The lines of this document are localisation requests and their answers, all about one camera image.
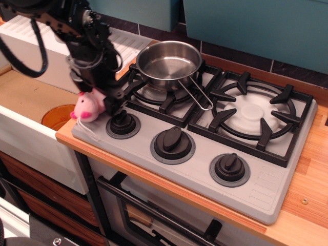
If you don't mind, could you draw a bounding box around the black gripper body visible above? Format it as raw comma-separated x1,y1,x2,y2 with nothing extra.
67,49,124,98

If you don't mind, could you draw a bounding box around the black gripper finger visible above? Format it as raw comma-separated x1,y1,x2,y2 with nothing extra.
104,96,127,116
70,71,93,92

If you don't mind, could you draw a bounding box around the pink stuffed pig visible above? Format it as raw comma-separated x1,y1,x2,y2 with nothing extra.
70,89,107,141

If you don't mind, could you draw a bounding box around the stainless steel pan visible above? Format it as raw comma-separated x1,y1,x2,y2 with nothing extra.
136,40,214,111

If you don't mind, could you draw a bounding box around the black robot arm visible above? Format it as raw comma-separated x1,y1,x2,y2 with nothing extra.
1,1,125,116

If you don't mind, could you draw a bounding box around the black left stove knob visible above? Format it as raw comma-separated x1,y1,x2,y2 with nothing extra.
106,110,141,139

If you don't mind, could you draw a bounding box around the black stove knob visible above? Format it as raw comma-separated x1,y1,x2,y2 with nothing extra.
209,153,251,188
150,126,196,165
106,110,141,139

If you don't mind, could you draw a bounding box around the black middle stove knob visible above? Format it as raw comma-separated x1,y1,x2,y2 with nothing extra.
150,126,196,165

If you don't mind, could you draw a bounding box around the black right stove knob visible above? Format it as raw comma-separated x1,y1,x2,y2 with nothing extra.
209,153,251,188

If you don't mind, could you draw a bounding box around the grey toy stove top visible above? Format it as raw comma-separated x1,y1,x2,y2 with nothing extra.
72,108,303,224

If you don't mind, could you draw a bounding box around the orange plastic plate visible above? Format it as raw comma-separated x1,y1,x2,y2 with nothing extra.
41,105,75,131

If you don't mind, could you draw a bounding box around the white toy sink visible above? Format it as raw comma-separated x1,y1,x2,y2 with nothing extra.
1,15,150,195

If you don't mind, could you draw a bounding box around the black left burner grate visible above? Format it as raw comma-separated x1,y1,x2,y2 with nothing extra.
119,61,223,128

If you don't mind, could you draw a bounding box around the black burner grate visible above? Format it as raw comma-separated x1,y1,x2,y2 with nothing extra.
119,61,223,128
188,71,317,168

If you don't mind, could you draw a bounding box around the wooden drawer cabinet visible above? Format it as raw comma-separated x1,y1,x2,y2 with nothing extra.
1,153,108,245

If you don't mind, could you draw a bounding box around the black right burner grate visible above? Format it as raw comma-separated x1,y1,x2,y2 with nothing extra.
188,71,317,168

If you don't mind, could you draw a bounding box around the oven door with black handle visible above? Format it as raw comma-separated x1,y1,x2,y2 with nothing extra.
96,171,257,246

